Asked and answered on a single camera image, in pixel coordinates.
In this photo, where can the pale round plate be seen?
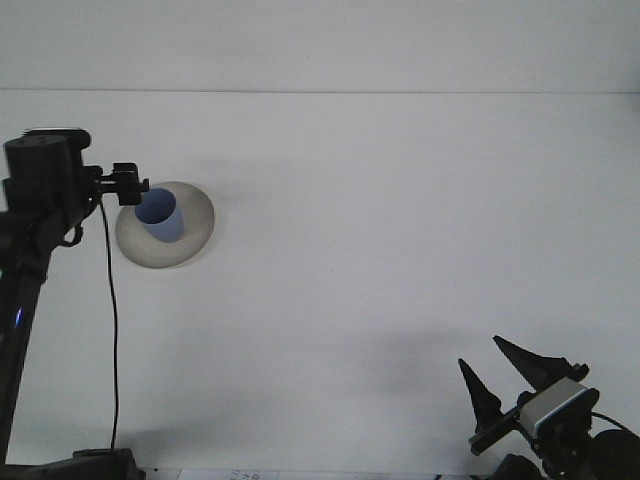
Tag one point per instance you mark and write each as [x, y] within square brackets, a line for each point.
[195, 240]

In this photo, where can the grey camera box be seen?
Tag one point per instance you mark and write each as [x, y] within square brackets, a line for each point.
[555, 400]
[75, 137]

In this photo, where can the pale blue cup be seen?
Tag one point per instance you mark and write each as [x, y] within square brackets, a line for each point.
[165, 225]

